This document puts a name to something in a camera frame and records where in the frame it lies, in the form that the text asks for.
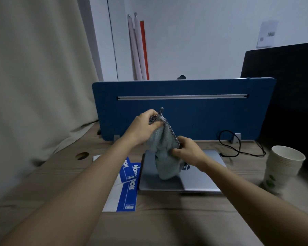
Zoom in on person's right hand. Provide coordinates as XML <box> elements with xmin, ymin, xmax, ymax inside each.
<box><xmin>171</xmin><ymin>135</ymin><xmax>208</xmax><ymax>173</ymax></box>

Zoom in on person's left hand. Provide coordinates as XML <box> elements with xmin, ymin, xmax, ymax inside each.
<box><xmin>123</xmin><ymin>109</ymin><xmax>164</xmax><ymax>149</ymax></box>

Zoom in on grey cleaning cloth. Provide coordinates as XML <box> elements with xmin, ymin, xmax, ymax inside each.
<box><xmin>145</xmin><ymin>107</ymin><xmax>187</xmax><ymax>180</ymax></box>

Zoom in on silver laptop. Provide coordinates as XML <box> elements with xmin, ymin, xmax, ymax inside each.
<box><xmin>138</xmin><ymin>150</ymin><xmax>228</xmax><ymax>194</ymax></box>

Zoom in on person's right forearm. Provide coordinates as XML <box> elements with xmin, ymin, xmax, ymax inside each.
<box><xmin>195</xmin><ymin>157</ymin><xmax>308</xmax><ymax>246</ymax></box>

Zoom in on person's left forearm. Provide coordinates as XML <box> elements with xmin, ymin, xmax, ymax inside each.
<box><xmin>0</xmin><ymin>135</ymin><xmax>142</xmax><ymax>246</ymax></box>

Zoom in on blue desk divider panel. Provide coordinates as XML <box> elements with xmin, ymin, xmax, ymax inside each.
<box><xmin>92</xmin><ymin>77</ymin><xmax>277</xmax><ymax>142</ymax></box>

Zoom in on wooden desk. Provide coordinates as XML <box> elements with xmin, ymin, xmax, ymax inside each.
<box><xmin>0</xmin><ymin>121</ymin><xmax>308</xmax><ymax>246</ymax></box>

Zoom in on red strip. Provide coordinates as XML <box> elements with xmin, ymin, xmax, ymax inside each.
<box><xmin>140</xmin><ymin>20</ymin><xmax>150</xmax><ymax>81</ymax></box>

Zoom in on white tube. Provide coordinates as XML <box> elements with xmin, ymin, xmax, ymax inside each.
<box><xmin>133</xmin><ymin>12</ymin><xmax>147</xmax><ymax>81</ymax></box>
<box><xmin>127</xmin><ymin>14</ymin><xmax>143</xmax><ymax>81</ymax></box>

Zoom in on stack of white paper cups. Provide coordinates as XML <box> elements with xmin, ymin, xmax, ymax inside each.
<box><xmin>262</xmin><ymin>145</ymin><xmax>306</xmax><ymax>195</ymax></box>

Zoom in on black divider panel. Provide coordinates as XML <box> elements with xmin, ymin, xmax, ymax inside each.
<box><xmin>240</xmin><ymin>41</ymin><xmax>308</xmax><ymax>175</ymax></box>

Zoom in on beige curtain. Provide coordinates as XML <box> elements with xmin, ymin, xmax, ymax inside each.
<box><xmin>0</xmin><ymin>0</ymin><xmax>103</xmax><ymax>208</ymax></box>

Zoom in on white paper notice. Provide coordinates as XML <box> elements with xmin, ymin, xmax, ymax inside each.
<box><xmin>256</xmin><ymin>20</ymin><xmax>279</xmax><ymax>48</ymax></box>

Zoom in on black cable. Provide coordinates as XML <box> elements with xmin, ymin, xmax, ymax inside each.
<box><xmin>217</xmin><ymin>130</ymin><xmax>267</xmax><ymax>158</ymax></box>

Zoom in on silver divider rail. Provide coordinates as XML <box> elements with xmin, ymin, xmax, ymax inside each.
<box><xmin>117</xmin><ymin>94</ymin><xmax>249</xmax><ymax>101</ymax></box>

